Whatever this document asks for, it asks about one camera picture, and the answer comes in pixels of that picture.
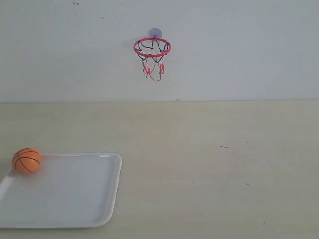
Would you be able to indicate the clear suction cup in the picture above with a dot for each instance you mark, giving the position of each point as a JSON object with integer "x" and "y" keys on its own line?
{"x": 155, "y": 33}

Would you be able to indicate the red mini basketball hoop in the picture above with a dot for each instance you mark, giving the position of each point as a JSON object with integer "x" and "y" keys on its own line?
{"x": 152, "y": 52}

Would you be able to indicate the white plastic tray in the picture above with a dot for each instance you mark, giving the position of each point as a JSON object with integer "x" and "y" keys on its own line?
{"x": 68, "y": 191}

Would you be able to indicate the small orange basketball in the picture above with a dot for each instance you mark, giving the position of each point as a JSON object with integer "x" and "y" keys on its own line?
{"x": 27, "y": 161}

